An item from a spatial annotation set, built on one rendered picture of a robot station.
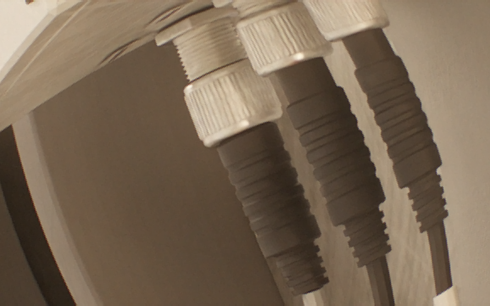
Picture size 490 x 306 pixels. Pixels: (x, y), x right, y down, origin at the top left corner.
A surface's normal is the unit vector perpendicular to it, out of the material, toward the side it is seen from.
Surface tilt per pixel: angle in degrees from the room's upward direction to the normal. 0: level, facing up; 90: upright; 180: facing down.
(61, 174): 44
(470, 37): 90
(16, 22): 90
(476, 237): 90
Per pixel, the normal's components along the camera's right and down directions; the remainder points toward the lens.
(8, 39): -0.86, 0.35
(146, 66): 0.32, -0.18
